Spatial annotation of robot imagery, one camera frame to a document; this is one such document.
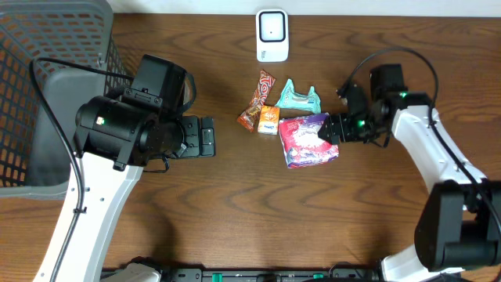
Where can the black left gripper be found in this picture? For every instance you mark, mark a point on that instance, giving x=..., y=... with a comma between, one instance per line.
x=196, y=135

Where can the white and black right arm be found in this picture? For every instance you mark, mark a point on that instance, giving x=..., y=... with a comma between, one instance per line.
x=459, y=227

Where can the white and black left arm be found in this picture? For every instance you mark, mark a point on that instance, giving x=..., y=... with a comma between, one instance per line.
x=115, y=139

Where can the white barcode scanner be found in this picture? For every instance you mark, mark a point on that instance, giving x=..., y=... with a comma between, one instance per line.
x=272, y=35

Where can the teal snack wrapper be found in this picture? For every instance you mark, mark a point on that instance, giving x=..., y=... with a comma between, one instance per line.
x=289, y=99

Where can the red chocolate bar wrapper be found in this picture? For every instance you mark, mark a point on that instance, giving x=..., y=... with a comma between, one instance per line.
x=250, y=115

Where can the red purple snack bag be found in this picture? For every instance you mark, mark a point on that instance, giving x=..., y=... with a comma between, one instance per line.
x=301, y=145

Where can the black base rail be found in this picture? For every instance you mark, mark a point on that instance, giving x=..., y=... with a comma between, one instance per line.
x=199, y=275

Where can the dark grey plastic basket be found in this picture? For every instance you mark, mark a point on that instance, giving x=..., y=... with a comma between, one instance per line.
x=76, y=61

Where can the orange small snack packet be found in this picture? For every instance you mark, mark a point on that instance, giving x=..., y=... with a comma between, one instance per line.
x=269, y=120

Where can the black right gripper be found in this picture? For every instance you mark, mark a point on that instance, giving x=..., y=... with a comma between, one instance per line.
x=345, y=133

